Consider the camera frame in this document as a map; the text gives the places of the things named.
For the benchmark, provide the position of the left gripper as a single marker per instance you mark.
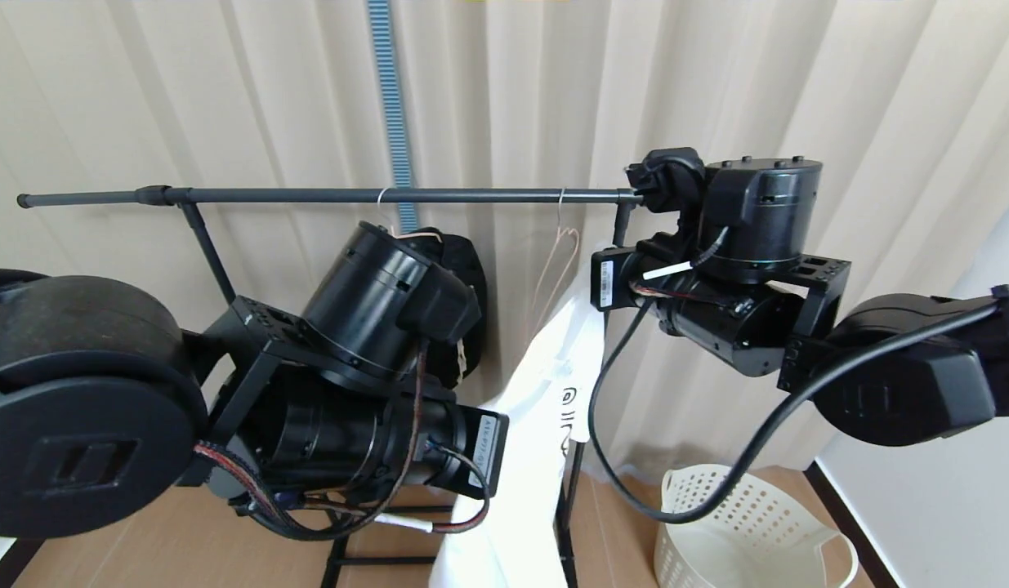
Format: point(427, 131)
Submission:
point(341, 437)

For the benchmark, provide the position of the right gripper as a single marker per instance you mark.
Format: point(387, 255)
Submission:
point(716, 322)

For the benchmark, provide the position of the white garment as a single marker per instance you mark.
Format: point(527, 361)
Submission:
point(537, 490)

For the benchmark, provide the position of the black shorts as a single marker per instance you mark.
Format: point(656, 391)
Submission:
point(471, 269)

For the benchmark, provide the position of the pink clothes hanger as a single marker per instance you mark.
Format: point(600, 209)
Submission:
point(565, 253)
point(414, 235)

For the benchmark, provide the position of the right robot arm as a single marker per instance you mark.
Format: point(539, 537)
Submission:
point(765, 212)

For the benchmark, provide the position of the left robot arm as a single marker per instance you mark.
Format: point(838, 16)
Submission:
point(79, 392)

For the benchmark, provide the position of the white laundry basket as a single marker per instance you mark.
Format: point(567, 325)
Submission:
point(749, 523)

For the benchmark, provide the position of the black clothes rack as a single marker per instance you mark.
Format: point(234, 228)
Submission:
point(308, 195)

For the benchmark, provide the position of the beige curtain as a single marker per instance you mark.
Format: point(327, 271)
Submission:
point(145, 82)
point(553, 98)

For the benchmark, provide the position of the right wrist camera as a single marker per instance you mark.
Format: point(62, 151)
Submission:
point(667, 175)

